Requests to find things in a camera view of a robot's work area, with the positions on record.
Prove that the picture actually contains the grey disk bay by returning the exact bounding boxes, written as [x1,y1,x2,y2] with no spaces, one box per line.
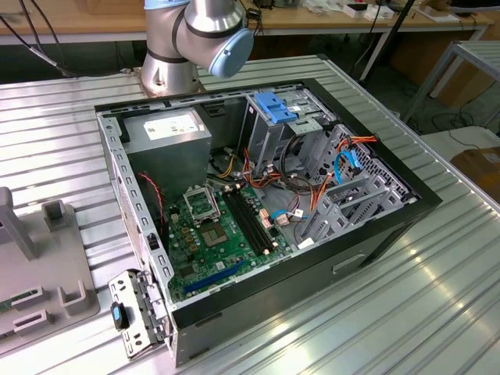
[298,171,405,251]

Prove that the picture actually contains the black open PC case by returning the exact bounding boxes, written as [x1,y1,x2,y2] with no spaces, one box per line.
[93,77,445,368]

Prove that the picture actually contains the grey parts rack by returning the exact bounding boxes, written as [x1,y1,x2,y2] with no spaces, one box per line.
[0,186,102,349]

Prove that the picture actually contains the orange disk power wire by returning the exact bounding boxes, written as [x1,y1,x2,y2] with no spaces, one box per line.
[309,134,379,214]

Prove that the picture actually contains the green RAM stick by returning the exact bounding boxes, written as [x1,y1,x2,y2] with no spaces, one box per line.
[0,291,29,313]

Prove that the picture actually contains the blue expansion slot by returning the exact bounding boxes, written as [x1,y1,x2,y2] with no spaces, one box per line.
[183,260,246,296]

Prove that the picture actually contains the black looped cable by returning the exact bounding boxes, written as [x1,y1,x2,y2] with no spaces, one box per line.
[278,135,314,193]

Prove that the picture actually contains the black RAM slot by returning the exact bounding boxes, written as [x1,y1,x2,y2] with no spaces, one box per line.
[233,184,276,253]
[223,187,267,257]

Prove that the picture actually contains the brown cardboard box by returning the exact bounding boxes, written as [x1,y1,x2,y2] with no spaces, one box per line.
[450,147,500,197]

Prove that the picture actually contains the long blue wire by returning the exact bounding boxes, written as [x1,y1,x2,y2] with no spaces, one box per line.
[334,149,363,185]

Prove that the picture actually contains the large brown carton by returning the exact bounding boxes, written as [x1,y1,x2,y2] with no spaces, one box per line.
[389,34,498,107]

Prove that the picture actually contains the green motherboard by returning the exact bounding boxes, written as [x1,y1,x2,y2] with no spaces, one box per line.
[166,181,295,302]

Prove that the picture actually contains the black and blue latch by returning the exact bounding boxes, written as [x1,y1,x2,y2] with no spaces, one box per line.
[110,301,130,331]

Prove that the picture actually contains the orange red wire bundle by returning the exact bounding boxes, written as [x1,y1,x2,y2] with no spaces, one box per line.
[239,147,285,191]

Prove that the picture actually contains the white low table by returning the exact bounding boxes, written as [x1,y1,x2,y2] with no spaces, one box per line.
[419,125,500,158]

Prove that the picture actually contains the red black fan wire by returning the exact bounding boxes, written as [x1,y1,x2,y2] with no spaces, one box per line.
[136,171,168,236]

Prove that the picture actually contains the grey power supply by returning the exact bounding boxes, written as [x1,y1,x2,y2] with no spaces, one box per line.
[120,107,214,197]

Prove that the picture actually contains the wooden desk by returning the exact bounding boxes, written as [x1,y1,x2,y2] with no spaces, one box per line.
[0,0,495,47]

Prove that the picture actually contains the metal socket cover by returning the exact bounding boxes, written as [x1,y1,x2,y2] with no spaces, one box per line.
[182,185,219,225]

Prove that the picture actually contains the grey optical drive cage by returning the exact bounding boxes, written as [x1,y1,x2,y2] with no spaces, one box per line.
[237,87,338,177]

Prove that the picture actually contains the white boxes on desk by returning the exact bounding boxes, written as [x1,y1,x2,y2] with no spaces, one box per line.
[342,2,396,20]

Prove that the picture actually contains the CPU socket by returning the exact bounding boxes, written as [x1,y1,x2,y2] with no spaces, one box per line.
[199,222,230,249]

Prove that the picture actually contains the blue drive cage latch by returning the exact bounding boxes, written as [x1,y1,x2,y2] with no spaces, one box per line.
[252,91,302,126]

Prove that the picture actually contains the silver hinged slot bracket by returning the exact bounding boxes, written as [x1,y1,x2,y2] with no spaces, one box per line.
[107,268,173,361]

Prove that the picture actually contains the yellow wire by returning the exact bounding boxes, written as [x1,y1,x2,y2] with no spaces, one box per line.
[216,152,237,180]

